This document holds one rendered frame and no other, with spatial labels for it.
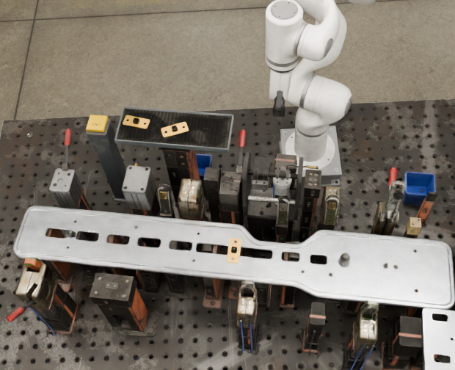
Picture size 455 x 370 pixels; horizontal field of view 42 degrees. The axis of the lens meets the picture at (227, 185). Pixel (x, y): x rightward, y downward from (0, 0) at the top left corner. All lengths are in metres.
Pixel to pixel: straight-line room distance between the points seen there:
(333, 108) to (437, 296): 0.66
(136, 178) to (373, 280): 0.80
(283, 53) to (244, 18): 2.52
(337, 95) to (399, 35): 1.98
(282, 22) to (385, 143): 1.23
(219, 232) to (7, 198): 0.97
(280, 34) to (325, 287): 0.81
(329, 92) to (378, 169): 0.56
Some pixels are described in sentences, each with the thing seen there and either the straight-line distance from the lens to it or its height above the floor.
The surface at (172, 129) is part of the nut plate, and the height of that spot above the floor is 1.17.
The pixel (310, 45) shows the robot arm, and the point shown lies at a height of 1.71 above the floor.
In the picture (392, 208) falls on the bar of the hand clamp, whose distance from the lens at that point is 1.88.
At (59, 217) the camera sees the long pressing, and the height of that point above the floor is 1.00.
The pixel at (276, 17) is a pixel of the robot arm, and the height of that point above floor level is 1.76.
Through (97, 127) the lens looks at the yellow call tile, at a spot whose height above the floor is 1.16.
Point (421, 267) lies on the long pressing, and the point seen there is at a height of 1.00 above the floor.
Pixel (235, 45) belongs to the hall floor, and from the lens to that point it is 3.78.
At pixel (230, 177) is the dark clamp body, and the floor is 1.07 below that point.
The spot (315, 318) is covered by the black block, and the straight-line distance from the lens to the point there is 1.83.
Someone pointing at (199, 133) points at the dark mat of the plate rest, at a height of 1.16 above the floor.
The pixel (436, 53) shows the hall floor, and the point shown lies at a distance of 3.87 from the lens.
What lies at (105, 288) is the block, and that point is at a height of 1.03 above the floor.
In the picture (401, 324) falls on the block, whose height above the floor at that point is 0.98.
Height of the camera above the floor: 2.71
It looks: 59 degrees down
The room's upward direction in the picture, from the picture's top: 5 degrees counter-clockwise
